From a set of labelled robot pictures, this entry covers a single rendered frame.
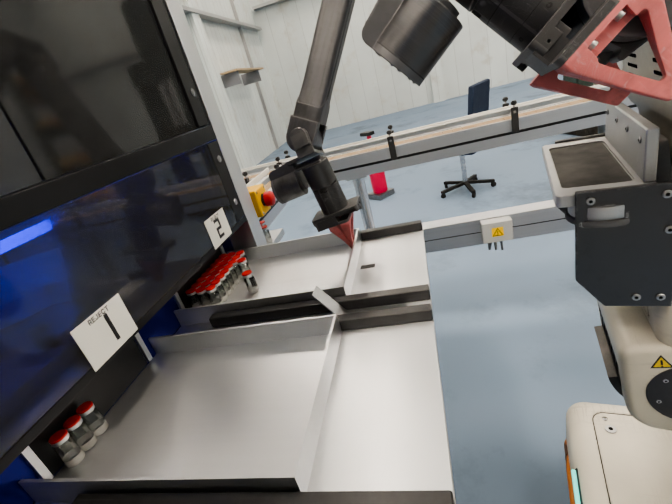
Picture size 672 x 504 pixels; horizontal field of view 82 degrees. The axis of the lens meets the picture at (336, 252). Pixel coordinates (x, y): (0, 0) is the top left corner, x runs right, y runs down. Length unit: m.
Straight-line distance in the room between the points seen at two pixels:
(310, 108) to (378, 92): 10.44
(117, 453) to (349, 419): 0.30
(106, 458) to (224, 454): 0.17
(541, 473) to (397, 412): 1.06
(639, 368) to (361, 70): 10.77
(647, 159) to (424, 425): 0.38
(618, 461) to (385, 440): 0.83
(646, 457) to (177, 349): 1.06
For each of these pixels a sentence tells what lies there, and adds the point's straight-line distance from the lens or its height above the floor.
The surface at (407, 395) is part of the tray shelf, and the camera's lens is 0.50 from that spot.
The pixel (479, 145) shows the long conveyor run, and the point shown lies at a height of 0.86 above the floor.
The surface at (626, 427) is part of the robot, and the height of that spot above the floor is 0.28.
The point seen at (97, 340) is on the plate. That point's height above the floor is 1.02.
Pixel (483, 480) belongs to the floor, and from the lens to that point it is 1.49.
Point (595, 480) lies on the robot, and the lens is 1.18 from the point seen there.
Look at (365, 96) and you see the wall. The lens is 11.23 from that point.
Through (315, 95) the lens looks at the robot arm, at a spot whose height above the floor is 1.21.
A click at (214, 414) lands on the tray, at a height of 0.88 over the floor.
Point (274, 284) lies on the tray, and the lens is 0.83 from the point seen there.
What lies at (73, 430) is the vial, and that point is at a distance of 0.64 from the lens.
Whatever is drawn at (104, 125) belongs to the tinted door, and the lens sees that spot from 0.68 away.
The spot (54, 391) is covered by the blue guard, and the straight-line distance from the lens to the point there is 0.54.
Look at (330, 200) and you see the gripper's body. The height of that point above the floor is 1.02.
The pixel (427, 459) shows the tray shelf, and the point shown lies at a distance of 0.44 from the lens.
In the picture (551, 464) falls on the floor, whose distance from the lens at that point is 1.53.
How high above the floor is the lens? 1.23
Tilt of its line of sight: 23 degrees down
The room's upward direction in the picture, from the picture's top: 16 degrees counter-clockwise
